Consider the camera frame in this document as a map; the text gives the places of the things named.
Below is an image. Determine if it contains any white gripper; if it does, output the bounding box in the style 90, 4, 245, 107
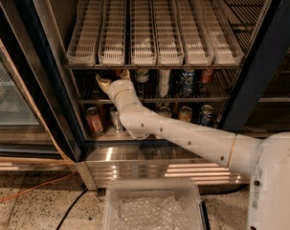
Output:
96, 69, 141, 111

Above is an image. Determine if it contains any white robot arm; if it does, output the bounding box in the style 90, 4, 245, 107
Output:
96, 70, 290, 230

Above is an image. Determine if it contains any red-orange can bottom shelf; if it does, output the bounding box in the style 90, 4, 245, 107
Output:
85, 107, 104, 135

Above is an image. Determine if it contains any silver can bottom left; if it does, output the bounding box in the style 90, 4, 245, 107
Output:
110, 106, 124, 133

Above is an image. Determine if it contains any tall white can middle shelf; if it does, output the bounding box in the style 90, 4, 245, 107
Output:
158, 69, 170, 98

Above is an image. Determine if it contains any blue can middle shelf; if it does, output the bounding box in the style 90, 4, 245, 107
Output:
178, 69, 194, 98

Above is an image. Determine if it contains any orange can bottom shelf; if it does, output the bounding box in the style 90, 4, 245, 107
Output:
178, 105, 192, 123

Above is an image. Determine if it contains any red can middle shelf right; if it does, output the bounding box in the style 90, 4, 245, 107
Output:
200, 69, 214, 83

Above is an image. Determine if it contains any open glass fridge door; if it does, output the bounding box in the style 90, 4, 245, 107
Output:
0, 0, 81, 162

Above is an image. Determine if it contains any blue white can bottom shelf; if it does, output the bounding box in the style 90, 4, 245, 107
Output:
197, 104, 214, 127

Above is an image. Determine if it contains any stainless steel fridge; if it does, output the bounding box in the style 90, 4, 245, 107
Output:
10, 0, 290, 192

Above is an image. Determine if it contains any clear plastic bin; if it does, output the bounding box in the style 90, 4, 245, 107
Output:
101, 178, 207, 230

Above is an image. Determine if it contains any middle wire shelf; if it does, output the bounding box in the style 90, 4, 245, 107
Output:
74, 69, 234, 104

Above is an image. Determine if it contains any orange cable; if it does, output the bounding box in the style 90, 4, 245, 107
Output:
0, 172, 77, 207

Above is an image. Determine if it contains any black cable left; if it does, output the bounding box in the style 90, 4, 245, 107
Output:
56, 189, 89, 230

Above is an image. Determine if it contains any black cable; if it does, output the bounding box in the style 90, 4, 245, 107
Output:
56, 189, 89, 230
199, 183, 250, 196

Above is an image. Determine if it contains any black cable right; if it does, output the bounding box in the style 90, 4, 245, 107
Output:
199, 183, 250, 196

